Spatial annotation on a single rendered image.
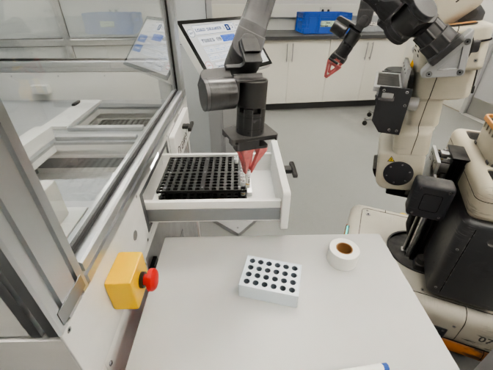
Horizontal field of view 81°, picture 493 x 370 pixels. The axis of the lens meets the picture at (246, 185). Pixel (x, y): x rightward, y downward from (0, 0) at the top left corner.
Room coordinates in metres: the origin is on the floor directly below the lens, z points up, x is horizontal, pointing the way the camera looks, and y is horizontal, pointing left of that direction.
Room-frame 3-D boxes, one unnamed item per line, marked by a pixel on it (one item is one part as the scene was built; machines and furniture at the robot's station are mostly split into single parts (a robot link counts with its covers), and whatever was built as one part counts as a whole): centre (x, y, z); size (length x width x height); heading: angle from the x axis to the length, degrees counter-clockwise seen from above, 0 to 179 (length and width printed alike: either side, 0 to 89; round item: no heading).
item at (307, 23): (4.15, -0.96, 1.01); 0.61 x 0.41 x 0.22; 97
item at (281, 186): (0.67, -0.09, 0.87); 0.29 x 0.02 x 0.11; 1
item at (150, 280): (0.33, 0.17, 0.88); 0.04 x 0.03 x 0.04; 1
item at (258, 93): (0.55, -0.01, 1.14); 0.07 x 0.06 x 0.07; 114
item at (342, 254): (0.48, -0.23, 0.78); 0.07 x 0.07 x 0.04
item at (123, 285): (0.33, 0.21, 0.88); 0.07 x 0.05 x 0.07; 1
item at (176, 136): (0.98, 0.24, 0.87); 0.29 x 0.02 x 0.11; 1
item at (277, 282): (0.41, -0.05, 0.78); 0.12 x 0.08 x 0.04; 77
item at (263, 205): (0.67, 0.12, 0.86); 0.40 x 0.26 x 0.06; 91
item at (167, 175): (0.67, 0.11, 0.87); 0.22 x 0.18 x 0.06; 91
